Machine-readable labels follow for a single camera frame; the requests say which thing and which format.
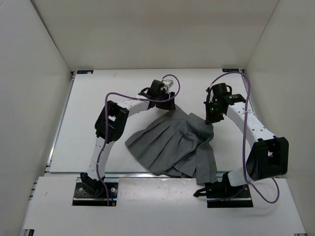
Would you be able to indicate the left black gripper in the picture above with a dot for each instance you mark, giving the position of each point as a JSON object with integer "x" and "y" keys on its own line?
{"x": 168, "y": 105}

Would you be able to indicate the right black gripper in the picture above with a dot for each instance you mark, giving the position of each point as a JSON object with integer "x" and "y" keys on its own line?
{"x": 210, "y": 119}

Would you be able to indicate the grey pleated skirt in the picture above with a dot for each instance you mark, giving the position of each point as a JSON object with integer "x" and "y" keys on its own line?
{"x": 176, "y": 144}

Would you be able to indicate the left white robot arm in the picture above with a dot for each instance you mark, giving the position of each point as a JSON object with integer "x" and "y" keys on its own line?
{"x": 111, "y": 123}

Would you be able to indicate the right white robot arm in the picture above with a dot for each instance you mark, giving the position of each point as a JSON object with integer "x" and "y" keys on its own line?
{"x": 268, "y": 157}

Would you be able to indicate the right blue corner label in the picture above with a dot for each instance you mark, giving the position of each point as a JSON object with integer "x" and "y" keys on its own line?
{"x": 228, "y": 70}

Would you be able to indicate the blue corner label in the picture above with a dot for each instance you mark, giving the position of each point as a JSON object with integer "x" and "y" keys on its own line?
{"x": 228, "y": 70}
{"x": 84, "y": 72}

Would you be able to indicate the left blue corner label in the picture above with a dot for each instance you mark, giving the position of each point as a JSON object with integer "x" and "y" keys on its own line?
{"x": 84, "y": 72}

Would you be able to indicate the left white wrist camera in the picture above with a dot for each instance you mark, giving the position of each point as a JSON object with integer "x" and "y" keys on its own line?
{"x": 167, "y": 84}

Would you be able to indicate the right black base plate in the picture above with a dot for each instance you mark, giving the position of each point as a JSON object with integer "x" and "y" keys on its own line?
{"x": 223, "y": 196}

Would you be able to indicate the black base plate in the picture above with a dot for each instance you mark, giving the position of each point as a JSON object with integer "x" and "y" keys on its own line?
{"x": 84, "y": 196}
{"x": 223, "y": 196}

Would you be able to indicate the aluminium front rail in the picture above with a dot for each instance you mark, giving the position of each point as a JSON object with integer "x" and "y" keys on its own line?
{"x": 135, "y": 175}

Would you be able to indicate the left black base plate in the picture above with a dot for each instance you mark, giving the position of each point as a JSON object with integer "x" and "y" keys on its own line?
{"x": 84, "y": 196}

